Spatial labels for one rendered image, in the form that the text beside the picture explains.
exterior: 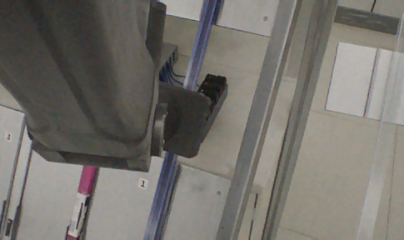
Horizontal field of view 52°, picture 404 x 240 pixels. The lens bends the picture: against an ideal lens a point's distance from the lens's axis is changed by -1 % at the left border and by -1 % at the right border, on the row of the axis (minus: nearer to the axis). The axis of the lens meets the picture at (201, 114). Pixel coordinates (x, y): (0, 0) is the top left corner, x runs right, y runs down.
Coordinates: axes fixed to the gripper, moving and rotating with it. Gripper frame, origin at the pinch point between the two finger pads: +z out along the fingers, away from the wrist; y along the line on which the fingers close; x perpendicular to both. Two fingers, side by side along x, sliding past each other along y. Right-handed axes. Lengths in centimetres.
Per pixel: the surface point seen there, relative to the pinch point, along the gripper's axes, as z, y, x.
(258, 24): 0.7, -6.2, -12.8
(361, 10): 186, -26, -61
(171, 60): 47, 20, -7
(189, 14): 0.8, 2.6, -12.2
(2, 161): 1.1, 25.3, 14.3
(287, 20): -0.5, -9.6, -13.8
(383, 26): 189, -39, -56
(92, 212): 0.9, 9.2, 16.6
